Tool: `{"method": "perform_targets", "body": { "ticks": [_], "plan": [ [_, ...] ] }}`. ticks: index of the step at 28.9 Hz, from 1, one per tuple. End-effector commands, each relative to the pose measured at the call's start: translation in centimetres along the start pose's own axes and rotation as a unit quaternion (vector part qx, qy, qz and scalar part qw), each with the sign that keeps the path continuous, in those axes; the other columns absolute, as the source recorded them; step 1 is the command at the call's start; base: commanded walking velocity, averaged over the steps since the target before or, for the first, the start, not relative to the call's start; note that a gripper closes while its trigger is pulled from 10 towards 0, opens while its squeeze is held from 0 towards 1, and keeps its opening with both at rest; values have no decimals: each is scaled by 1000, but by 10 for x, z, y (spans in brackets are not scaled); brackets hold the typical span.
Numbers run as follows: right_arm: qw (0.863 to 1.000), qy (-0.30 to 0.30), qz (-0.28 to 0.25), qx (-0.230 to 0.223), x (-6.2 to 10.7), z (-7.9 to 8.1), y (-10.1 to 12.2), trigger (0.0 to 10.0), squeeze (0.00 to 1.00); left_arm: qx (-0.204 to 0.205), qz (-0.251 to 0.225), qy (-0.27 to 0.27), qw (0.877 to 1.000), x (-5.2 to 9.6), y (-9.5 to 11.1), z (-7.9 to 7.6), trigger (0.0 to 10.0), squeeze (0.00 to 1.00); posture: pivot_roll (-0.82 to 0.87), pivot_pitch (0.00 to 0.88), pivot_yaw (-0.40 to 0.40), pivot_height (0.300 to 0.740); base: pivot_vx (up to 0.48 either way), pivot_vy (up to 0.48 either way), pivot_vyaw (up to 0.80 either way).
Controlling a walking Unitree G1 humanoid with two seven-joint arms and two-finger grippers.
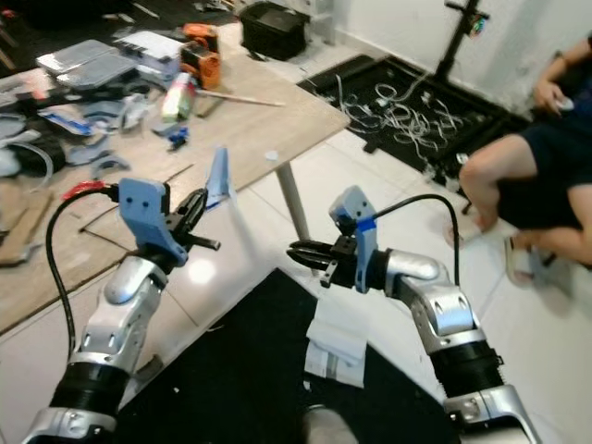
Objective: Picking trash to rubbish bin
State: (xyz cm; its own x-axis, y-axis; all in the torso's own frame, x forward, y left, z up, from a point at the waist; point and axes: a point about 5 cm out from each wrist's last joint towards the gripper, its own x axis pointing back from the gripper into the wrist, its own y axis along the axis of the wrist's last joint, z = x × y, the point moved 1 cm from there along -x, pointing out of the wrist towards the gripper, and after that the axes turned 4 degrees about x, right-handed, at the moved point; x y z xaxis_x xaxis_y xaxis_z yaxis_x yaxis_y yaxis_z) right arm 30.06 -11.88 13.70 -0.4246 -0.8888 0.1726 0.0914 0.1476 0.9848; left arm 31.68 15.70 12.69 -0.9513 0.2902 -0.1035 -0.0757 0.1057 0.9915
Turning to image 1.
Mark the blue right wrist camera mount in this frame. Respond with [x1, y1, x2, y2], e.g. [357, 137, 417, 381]
[328, 184, 381, 294]

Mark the black floor mat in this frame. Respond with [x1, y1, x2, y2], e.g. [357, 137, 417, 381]
[297, 53, 534, 187]

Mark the wooden table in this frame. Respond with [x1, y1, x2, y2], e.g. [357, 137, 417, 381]
[0, 22, 352, 336]

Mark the thin wooden stick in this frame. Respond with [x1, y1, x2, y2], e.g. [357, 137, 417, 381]
[193, 87, 287, 108]

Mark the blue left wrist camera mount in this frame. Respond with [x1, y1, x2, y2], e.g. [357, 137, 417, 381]
[118, 177, 189, 270]

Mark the orange power tool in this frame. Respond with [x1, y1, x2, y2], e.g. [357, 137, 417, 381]
[179, 22, 224, 92]

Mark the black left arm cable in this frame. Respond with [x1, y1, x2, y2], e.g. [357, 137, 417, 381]
[45, 184, 123, 367]

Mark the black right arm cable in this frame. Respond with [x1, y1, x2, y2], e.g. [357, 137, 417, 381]
[369, 191, 463, 287]

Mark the light blue plastic piece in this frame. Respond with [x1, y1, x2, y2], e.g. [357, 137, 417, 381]
[203, 144, 236, 211]

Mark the white cable bundle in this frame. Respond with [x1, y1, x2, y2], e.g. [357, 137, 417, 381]
[337, 78, 464, 164]

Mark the black storage box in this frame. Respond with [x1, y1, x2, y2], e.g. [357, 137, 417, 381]
[237, 1, 312, 63]

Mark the white table leg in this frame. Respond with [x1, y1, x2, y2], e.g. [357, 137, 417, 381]
[277, 161, 312, 244]

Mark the wooden plank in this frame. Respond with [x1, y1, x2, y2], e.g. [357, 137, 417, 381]
[0, 189, 57, 270]

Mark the small blue clamp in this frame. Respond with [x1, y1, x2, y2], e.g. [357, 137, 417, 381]
[167, 124, 192, 150]

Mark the grey robot foot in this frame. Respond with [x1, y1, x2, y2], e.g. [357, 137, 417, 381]
[300, 404, 363, 444]

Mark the grey cable loop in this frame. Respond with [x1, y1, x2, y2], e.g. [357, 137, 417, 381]
[0, 138, 57, 182]

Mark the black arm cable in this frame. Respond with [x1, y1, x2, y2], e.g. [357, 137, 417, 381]
[369, 191, 463, 287]
[45, 184, 123, 367]

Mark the black rug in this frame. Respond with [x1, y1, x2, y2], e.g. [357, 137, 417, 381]
[115, 267, 464, 444]

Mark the crouching person in dark clothes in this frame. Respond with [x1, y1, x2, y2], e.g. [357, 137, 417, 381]
[442, 51, 592, 290]

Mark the white grey flat box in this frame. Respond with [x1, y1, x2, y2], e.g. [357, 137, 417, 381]
[115, 30, 187, 80]

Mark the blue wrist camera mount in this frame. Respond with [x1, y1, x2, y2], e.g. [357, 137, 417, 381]
[118, 177, 189, 270]
[328, 184, 381, 294]

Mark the black tripod stand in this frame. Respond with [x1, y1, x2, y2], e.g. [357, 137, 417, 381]
[434, 0, 492, 83]

